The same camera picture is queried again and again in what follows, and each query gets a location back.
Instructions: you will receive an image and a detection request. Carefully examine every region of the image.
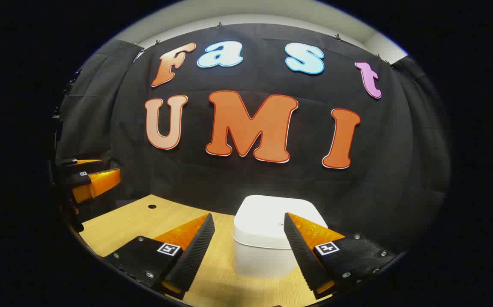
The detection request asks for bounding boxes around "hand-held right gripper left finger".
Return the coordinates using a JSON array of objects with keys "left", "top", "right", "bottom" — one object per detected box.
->
[{"left": 104, "top": 213, "right": 216, "bottom": 299}]

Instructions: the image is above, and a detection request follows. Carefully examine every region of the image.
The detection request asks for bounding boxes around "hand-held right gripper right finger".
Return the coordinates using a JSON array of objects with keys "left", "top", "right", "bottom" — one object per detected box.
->
[{"left": 284, "top": 212, "right": 398, "bottom": 300}]

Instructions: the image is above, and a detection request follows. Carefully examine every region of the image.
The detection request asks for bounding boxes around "white desktop garbage bin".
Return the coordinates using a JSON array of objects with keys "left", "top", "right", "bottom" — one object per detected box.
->
[{"left": 232, "top": 195, "right": 329, "bottom": 280}]

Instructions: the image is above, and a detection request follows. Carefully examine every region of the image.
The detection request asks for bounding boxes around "wooden desktop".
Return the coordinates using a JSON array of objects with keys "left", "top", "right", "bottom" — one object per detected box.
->
[{"left": 78, "top": 194, "right": 336, "bottom": 307}]

